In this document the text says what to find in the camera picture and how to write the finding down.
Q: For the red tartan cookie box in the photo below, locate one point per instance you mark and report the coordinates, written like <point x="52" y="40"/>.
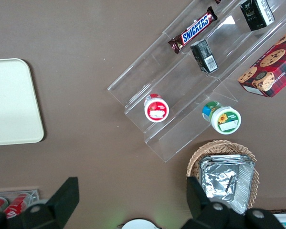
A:
<point x="274" y="66"/>

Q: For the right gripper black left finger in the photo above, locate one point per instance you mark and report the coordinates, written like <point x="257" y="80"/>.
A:
<point x="61" y="200"/>

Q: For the Snickers chocolate bar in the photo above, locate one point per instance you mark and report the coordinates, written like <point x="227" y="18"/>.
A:
<point x="195" y="29"/>
<point x="218" y="1"/>

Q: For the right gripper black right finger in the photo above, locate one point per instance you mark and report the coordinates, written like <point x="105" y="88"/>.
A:
<point x="197" y="200"/>

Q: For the green lid small jar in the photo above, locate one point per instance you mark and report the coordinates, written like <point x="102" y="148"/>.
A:
<point x="225" y="120"/>

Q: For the beige plastic tray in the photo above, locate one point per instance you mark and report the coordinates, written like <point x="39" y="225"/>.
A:
<point x="13" y="102"/>

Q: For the small black drink carton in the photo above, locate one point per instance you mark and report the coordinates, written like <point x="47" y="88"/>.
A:
<point x="204" y="57"/>
<point x="256" y="14"/>

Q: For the red soda cans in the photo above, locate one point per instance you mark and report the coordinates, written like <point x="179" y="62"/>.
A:
<point x="17" y="204"/>

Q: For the white snack tray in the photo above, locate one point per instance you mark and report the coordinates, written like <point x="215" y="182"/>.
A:
<point x="284" y="218"/>

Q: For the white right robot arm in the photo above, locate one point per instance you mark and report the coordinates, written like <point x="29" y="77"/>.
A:
<point x="140" y="224"/>

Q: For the red lid small jar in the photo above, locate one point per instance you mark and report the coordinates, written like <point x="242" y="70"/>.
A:
<point x="156" y="111"/>

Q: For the crumpled foil wrapped packet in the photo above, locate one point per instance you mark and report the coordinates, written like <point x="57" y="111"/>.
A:
<point x="218" y="182"/>

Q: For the light wicker basket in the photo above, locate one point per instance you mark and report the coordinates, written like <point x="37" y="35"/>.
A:
<point x="224" y="146"/>

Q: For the ribbed aluminium foil container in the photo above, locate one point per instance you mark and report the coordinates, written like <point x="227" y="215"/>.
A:
<point x="244" y="186"/>

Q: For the clear acrylic stepped display stand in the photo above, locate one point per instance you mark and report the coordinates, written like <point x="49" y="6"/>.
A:
<point x="231" y="31"/>
<point x="171" y="133"/>

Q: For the clear acrylic bottle rack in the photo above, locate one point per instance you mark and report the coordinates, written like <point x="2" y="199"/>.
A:
<point x="34" y="194"/>

